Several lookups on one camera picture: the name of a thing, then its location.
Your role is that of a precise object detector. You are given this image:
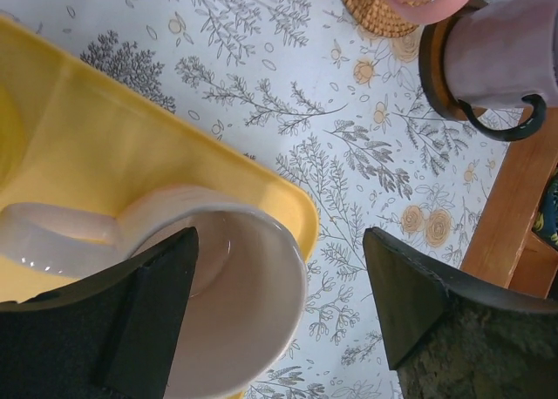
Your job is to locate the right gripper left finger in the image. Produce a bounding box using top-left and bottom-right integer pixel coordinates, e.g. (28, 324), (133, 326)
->
(1, 227), (199, 398)

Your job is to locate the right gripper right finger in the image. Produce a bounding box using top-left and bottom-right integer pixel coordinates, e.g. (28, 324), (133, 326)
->
(363, 227), (557, 398)

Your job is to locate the pink ceramic mug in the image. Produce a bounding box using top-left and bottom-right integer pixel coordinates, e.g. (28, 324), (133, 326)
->
(1, 186), (307, 398)

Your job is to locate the purple glass cup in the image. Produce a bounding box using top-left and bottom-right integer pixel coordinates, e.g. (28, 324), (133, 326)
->
(442, 0), (558, 142)

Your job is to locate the yellow glass cup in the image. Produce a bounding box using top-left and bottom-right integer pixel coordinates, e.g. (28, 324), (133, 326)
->
(1, 85), (27, 186)

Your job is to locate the dark wooden coaster far right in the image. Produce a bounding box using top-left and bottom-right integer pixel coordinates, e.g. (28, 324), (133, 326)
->
(418, 0), (487, 121)

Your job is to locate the light woven coaster right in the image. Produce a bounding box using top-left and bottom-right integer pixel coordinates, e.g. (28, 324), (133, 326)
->
(342, 0), (419, 38)

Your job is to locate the orange compartment organizer box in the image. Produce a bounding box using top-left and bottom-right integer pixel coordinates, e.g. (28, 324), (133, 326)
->
(460, 109), (557, 298)

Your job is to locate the black rolled item bottom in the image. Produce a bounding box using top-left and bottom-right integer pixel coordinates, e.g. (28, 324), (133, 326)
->
(532, 170), (558, 250)

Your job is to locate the yellow plastic tray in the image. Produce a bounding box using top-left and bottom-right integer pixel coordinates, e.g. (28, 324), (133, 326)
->
(0, 14), (321, 399)

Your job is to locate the floral table cloth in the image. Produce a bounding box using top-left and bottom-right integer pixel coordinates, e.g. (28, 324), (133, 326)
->
(1, 0), (507, 398)

